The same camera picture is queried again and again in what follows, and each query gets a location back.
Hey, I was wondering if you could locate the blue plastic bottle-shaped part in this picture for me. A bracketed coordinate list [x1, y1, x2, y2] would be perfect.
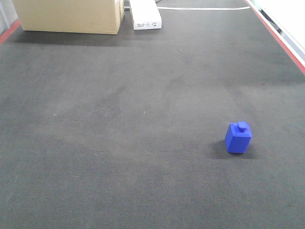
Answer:
[225, 121, 252, 154]

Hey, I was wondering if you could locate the white flat carton box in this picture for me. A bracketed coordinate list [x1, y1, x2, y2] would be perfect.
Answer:
[129, 0, 162, 31]

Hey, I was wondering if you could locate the large cardboard box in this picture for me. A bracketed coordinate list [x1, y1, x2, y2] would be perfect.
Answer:
[13, 0, 124, 34]

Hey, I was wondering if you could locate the red-edged conveyor side rail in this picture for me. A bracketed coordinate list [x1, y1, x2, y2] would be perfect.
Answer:
[246, 0, 305, 73]

